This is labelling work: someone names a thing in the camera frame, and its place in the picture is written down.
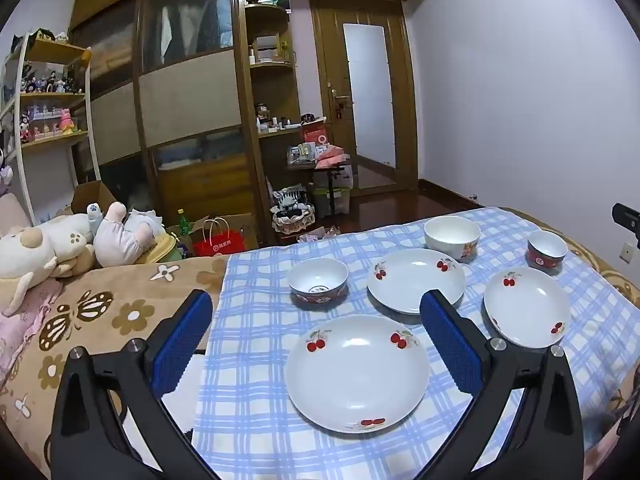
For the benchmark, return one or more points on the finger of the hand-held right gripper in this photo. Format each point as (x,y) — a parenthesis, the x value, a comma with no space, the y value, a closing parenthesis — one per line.
(631,222)

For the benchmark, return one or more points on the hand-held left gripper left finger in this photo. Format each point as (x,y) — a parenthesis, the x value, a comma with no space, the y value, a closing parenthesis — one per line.
(182,345)

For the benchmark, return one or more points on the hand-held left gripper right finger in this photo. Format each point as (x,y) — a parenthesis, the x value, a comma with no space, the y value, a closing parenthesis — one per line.
(452,345)

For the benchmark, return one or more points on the white cherry plate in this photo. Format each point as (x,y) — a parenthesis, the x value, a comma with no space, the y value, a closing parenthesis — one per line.
(415,285)
(530,305)
(350,375)

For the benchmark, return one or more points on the small red bowl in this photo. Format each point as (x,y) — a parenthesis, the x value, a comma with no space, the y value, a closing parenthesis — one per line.
(547,250)

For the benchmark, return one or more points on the large white bowl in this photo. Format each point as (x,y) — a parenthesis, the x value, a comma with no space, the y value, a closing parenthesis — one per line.
(450,232)

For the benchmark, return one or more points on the red patterned bowl with seal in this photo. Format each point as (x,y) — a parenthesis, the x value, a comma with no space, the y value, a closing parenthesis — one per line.
(317,275)

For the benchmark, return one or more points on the blue plaid cloth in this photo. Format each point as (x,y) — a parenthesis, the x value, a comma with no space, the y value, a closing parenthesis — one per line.
(250,360)

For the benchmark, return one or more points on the red paper bag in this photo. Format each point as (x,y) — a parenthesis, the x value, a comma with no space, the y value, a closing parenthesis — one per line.
(220,245)

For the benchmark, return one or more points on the pink plush doll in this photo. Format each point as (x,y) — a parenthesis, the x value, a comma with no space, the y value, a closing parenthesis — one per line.
(117,245)

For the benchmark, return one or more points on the green plastic bottle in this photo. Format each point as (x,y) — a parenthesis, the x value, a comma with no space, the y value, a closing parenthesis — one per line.
(184,222)

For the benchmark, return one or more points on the white blue paw toy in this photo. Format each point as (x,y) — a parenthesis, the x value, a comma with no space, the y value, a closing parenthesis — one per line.
(92,210)

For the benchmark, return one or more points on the lace wicker basket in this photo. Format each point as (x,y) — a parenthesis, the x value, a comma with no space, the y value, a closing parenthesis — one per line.
(295,222)

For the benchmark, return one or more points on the cream plush dog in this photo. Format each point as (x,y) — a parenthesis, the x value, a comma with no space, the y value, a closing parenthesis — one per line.
(35,250)

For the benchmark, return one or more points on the open cardboard box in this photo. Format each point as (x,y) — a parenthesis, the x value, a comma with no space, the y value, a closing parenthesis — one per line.
(90,192)

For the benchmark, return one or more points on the clear plastic storage box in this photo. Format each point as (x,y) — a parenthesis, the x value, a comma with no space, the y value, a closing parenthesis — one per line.
(342,202)

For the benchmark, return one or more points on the small black side table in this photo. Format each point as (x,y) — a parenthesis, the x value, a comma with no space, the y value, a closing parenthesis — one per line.
(305,164)

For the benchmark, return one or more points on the pink cloth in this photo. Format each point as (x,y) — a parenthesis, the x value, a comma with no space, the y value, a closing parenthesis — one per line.
(332,157)

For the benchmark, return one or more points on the wooden wardrobe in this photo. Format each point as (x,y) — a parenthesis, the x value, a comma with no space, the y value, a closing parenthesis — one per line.
(190,100)

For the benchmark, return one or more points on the red box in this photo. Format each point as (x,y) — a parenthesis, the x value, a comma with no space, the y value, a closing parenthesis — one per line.
(316,135)

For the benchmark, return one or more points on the pink figurine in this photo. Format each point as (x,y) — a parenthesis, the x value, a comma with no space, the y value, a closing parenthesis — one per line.
(67,122)

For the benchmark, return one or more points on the wooden corner shelf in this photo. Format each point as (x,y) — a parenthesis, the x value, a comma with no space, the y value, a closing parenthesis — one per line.
(270,65)

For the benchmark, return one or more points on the white display shelf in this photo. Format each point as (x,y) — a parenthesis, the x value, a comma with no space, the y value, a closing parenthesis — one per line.
(50,50)

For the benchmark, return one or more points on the wall socket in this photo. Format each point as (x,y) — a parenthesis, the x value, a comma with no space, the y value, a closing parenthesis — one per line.
(626,251)

